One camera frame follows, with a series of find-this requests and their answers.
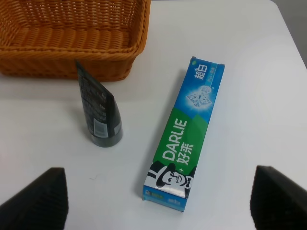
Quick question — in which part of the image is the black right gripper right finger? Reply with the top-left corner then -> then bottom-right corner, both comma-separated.
250,165 -> 307,230

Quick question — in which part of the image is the green blue toothpaste box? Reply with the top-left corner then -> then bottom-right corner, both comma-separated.
142,57 -> 225,212

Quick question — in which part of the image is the orange wicker basket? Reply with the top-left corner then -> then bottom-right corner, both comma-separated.
0,0 -> 151,81

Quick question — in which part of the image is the black cosmetic tube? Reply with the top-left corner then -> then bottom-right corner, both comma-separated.
75,61 -> 123,148

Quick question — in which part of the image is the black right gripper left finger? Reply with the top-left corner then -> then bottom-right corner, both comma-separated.
0,167 -> 69,230

